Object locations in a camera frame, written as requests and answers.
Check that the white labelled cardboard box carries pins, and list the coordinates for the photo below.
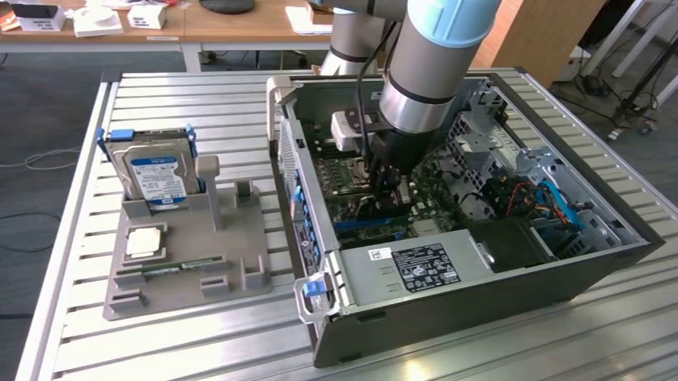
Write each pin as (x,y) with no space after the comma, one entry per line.
(149,18)

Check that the wooden desk white frame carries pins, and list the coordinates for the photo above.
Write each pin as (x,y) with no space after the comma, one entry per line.
(53,36)
(238,28)

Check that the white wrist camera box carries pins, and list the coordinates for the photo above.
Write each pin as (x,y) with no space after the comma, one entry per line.
(345,133)

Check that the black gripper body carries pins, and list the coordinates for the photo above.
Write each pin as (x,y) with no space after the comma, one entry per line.
(405,151)

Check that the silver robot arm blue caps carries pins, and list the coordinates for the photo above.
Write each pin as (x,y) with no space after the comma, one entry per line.
(424,79)

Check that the open black PC case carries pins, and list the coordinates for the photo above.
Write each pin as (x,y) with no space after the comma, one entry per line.
(450,317)

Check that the white box with black lid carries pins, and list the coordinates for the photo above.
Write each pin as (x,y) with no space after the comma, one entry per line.
(39,21)

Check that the green motherboard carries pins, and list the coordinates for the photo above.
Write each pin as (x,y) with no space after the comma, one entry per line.
(434,190)

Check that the small white device box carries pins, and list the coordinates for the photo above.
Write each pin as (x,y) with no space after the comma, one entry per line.
(575,63)

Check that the graphics card black fan shroud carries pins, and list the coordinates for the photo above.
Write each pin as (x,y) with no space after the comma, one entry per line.
(372,212)

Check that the white round roll on box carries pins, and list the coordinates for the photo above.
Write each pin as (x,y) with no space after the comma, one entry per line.
(98,21)

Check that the grey power supply unit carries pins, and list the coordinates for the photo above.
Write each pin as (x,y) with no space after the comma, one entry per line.
(372,278)

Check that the black stand with casters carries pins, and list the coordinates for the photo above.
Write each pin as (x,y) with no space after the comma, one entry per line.
(633,105)

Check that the white frame table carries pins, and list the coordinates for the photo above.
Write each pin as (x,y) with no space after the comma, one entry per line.
(645,39)

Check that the silver chipset heatsink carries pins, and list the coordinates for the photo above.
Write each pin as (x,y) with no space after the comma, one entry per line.
(429,228)

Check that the brown cardboard box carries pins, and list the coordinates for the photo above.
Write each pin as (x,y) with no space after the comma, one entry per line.
(318,7)

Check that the blue expansion slot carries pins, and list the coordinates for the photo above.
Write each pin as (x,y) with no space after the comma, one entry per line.
(366,225)

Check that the dark round flat object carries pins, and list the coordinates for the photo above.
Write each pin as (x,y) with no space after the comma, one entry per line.
(228,6)

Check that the white paper stack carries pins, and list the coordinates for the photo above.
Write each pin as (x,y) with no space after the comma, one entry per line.
(310,24)

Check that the hard disk in blue caddy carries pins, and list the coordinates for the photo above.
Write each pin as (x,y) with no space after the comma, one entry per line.
(154,174)

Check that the blue case release latch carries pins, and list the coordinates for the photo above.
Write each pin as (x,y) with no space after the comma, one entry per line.
(312,288)

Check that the grey parts rack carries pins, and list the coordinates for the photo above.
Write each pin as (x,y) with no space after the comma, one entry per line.
(197,246)

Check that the CPU socket with metal frame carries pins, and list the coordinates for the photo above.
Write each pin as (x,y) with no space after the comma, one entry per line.
(356,174)

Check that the silver CPU chip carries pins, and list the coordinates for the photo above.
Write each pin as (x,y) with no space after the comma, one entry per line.
(143,243)

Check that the red book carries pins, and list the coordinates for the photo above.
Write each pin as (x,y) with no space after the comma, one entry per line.
(9,21)

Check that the wooden cabinet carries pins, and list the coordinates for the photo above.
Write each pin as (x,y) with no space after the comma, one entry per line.
(541,39)

